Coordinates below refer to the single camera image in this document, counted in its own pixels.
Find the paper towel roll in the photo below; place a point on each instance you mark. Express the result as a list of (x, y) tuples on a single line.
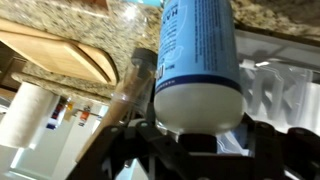
[(27, 116)]

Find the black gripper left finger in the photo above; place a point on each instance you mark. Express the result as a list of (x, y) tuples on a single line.
[(162, 157)]

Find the wooden cutting board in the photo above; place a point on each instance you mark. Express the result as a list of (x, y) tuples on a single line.
[(50, 52), (103, 60)]

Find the white dish drying rack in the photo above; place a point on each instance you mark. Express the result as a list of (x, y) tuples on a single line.
[(269, 80)]

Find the lower wooden cutting board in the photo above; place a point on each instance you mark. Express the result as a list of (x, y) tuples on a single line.
[(103, 60)]

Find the upper wooden cutting board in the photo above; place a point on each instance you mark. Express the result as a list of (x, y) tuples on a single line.
[(50, 52)]

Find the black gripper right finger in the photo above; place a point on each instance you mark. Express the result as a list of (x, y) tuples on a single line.
[(297, 151)]

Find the teal handled tool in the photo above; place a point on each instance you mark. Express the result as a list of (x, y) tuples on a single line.
[(156, 3)]

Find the blue soap pump bottle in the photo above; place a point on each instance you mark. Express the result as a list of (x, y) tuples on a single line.
[(198, 94)]

